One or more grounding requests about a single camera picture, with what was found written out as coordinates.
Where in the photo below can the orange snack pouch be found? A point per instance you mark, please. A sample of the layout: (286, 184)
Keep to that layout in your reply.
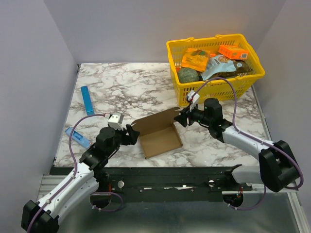
(196, 59)

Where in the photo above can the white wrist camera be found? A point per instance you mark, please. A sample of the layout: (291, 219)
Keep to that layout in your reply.
(192, 98)
(115, 121)

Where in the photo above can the dark brown snack bag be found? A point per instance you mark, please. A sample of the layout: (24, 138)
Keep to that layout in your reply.
(239, 69)

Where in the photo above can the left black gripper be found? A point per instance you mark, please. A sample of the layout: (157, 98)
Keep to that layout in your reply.
(131, 138)

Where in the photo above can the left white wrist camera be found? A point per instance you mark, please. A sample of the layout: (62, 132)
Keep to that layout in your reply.
(115, 121)

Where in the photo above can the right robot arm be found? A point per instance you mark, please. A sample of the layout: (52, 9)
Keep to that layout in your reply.
(277, 166)

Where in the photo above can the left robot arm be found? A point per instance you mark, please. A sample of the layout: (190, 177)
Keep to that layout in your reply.
(46, 215)

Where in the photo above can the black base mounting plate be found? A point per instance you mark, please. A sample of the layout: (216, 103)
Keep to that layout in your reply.
(169, 184)

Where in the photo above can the brown cardboard box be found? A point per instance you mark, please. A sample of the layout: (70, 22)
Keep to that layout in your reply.
(158, 133)

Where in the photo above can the green round melon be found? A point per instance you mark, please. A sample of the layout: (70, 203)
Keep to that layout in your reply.
(187, 75)

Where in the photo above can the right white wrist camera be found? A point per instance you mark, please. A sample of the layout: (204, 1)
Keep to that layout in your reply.
(192, 98)

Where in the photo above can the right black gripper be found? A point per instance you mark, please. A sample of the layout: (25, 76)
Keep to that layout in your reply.
(185, 116)

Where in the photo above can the small blue block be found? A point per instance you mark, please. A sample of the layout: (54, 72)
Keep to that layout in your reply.
(81, 140)

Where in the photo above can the light blue snack bag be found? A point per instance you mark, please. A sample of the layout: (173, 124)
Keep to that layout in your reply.
(218, 64)

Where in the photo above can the orange carton box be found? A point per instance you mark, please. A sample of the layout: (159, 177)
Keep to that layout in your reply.
(233, 52)

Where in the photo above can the long blue bar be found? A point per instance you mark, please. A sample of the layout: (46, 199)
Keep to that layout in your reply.
(87, 100)

